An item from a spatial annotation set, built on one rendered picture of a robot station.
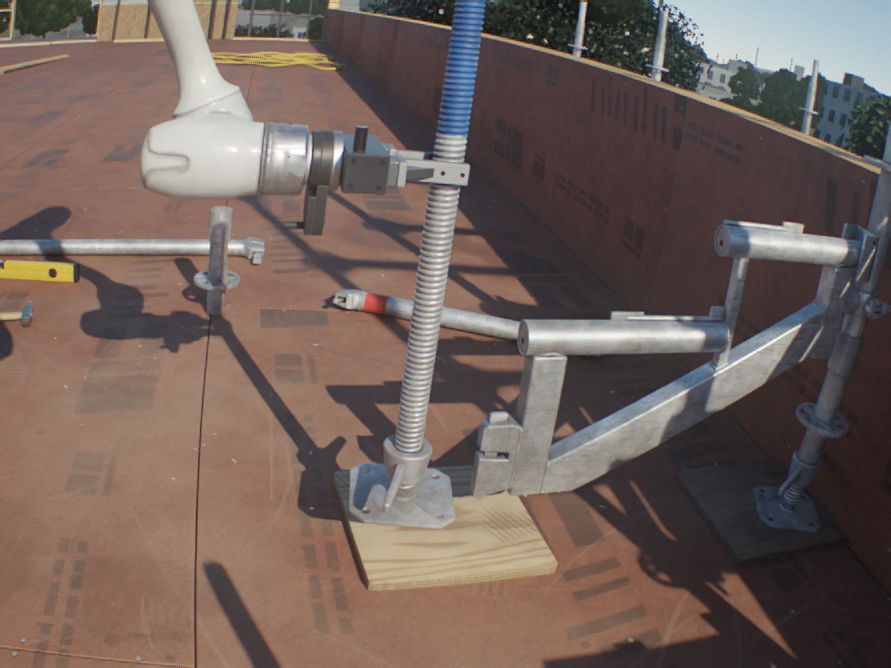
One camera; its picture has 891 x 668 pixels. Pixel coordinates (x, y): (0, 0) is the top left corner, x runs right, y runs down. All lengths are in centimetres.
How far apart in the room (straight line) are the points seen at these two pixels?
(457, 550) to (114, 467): 62
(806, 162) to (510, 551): 105
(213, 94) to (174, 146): 16
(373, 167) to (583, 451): 54
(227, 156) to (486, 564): 72
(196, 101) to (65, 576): 71
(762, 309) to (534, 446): 85
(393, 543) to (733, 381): 60
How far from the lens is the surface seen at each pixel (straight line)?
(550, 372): 111
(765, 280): 185
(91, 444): 149
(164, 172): 92
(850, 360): 144
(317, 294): 217
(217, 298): 199
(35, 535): 128
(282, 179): 92
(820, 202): 170
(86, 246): 244
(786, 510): 158
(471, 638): 113
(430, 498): 118
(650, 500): 152
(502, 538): 130
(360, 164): 90
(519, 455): 117
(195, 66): 107
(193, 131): 92
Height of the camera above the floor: 80
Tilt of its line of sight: 24 degrees down
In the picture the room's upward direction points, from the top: 8 degrees clockwise
